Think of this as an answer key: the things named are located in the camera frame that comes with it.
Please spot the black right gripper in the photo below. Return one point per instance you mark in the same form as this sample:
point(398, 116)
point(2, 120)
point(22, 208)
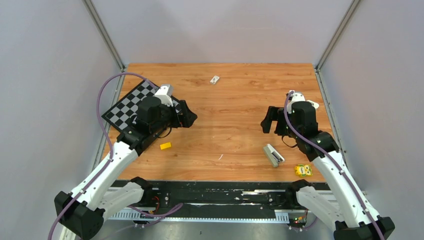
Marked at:
point(274, 113)

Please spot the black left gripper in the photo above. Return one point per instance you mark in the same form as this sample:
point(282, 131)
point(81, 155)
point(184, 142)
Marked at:
point(185, 120)

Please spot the grey white stapler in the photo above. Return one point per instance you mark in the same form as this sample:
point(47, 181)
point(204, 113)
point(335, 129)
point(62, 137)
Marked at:
point(274, 157)

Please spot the white staple box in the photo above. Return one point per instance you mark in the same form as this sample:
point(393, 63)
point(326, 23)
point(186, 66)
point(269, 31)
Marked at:
point(215, 79)

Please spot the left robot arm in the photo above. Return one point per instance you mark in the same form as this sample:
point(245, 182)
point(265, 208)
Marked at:
point(87, 206)

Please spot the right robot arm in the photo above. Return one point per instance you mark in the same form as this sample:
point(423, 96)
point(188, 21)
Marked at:
point(354, 218)

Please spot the yellow block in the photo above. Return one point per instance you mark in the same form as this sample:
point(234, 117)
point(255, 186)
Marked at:
point(165, 146)

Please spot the yellow green toy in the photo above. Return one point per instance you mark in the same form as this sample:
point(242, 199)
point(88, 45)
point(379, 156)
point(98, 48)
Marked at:
point(303, 170)

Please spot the black white checkerboard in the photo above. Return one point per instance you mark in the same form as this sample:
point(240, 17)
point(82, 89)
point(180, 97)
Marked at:
point(120, 113)

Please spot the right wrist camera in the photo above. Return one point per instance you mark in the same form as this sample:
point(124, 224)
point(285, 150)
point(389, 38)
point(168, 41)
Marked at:
point(293, 97)

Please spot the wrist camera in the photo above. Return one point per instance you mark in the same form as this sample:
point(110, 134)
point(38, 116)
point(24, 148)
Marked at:
point(293, 97)
point(164, 93)

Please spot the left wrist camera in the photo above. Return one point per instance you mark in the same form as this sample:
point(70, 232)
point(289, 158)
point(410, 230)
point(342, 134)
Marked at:
point(164, 93)

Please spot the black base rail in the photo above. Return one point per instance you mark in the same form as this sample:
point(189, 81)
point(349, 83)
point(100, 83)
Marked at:
point(220, 202)

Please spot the right aluminium frame post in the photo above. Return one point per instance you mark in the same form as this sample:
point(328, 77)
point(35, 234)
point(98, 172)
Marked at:
point(354, 4)

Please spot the aluminium frame post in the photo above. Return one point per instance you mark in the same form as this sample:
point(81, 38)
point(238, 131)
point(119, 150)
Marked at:
point(354, 4)
point(96, 18)

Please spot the left aluminium frame post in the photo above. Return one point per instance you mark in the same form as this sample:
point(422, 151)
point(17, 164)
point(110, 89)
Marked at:
point(96, 18)

